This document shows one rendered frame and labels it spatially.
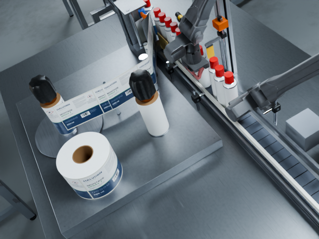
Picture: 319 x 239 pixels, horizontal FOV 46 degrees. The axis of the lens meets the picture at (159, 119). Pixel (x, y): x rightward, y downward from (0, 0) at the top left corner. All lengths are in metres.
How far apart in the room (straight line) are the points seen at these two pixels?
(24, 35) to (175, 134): 3.04
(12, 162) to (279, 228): 2.19
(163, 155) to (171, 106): 0.25
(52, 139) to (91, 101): 0.25
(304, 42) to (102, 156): 2.20
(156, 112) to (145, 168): 0.21
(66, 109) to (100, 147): 0.27
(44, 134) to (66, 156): 0.34
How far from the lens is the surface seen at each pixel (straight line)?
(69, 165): 1.35
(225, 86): 1.37
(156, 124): 1.42
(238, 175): 1.39
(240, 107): 1.22
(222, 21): 1.40
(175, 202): 1.37
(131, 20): 1.74
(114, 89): 1.54
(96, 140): 1.37
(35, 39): 4.13
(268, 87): 1.15
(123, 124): 1.58
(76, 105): 1.54
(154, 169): 1.40
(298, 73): 1.07
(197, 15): 1.23
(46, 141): 1.67
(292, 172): 1.33
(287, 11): 3.49
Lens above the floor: 2.01
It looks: 47 degrees down
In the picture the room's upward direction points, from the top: 20 degrees counter-clockwise
